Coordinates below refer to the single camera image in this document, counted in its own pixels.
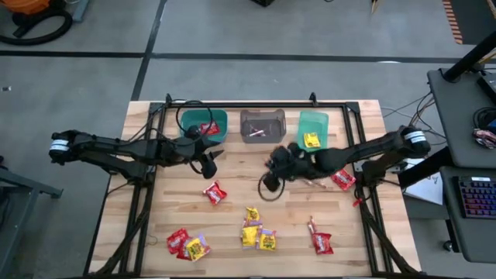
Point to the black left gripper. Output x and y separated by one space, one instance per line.
193 151

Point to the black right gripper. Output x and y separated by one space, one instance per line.
290 162

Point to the Smarties candy roll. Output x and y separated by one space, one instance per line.
260 231
244 222
311 224
257 133
315 183

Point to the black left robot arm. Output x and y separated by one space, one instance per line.
116 147

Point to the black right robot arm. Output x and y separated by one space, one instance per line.
372 148

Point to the dark green plastic bin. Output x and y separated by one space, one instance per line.
222 133

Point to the grey translucent plastic bin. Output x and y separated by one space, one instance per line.
271 116

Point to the light green plastic bin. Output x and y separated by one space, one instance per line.
314 120

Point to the red tag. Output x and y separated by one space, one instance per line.
356 202

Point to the white adapter box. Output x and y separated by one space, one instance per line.
411 159

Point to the black slanted stand leg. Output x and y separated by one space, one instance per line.
422 170

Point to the black box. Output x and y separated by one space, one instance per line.
263 2

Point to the wooden stick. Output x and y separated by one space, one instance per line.
375 5

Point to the grey desk with pole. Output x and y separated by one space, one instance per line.
457 116

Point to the grey metal bar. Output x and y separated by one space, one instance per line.
81 9

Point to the grey metal cart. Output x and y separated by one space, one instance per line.
23 184

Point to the black caster wheel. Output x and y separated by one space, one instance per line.
448 246

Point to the grey desk with keyboard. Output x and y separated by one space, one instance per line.
465 240

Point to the backlit black keyboard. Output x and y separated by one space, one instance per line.
478 197

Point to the thick black pole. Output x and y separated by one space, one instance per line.
470 58

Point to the black desk device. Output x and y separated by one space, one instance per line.
489 87

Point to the orange vacuum cleaner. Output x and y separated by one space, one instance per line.
29 4

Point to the black mat orange striped edge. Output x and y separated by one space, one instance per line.
476 19

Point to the black aluminium table frame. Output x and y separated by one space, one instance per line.
252 105

